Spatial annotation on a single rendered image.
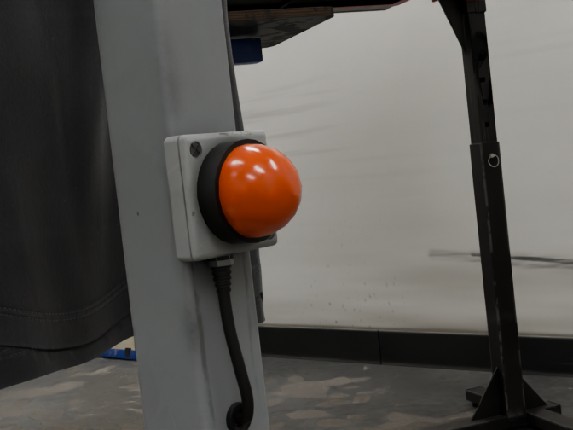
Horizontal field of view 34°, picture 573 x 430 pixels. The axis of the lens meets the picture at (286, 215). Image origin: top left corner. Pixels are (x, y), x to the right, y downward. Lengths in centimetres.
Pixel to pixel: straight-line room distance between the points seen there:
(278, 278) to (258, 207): 288
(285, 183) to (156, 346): 9
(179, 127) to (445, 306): 250
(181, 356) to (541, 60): 231
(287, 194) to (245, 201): 2
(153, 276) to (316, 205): 270
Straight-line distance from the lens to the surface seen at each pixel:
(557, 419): 220
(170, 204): 38
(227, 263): 38
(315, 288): 314
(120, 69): 40
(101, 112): 73
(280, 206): 36
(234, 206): 36
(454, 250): 281
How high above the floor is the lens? 66
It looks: 3 degrees down
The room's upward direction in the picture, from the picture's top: 6 degrees counter-clockwise
